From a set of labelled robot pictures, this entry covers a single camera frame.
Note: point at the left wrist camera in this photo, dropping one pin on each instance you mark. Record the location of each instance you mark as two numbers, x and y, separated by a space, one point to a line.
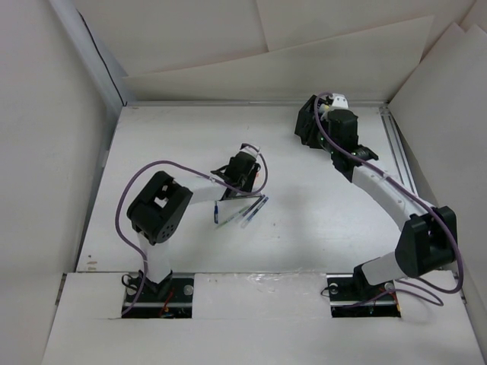
250 149

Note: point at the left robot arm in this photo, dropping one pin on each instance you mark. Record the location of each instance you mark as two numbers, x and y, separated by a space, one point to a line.
156 212

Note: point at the blue cap gel pen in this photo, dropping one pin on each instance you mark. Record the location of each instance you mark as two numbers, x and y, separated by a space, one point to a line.
248 219

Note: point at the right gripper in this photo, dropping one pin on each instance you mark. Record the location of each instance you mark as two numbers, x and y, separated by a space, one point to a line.
307 134

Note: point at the dark cap gel pen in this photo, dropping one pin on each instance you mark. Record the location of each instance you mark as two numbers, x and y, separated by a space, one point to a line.
249 209

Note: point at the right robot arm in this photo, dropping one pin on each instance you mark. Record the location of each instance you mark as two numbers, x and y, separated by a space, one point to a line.
428 234

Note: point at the green gel pen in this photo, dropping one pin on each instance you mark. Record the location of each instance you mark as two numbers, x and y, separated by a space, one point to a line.
232 217

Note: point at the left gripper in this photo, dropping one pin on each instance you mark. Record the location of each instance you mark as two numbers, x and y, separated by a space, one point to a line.
250 176

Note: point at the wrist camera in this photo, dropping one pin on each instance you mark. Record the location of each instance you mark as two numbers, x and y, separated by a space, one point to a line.
338 101
250 149

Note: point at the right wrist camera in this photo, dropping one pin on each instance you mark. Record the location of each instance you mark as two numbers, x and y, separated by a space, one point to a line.
338 101

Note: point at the black slotted organizer box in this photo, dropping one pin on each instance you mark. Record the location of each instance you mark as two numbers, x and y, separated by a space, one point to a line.
306 127

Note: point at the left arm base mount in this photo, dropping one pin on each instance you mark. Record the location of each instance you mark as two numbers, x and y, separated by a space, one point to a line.
172 300

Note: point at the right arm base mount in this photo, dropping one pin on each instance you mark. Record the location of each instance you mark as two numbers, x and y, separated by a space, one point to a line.
346 300

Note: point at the aluminium rail right side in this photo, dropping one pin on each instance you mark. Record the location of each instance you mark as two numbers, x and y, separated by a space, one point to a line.
397 149

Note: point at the black pen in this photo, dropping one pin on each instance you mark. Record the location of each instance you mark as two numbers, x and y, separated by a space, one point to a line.
244 197

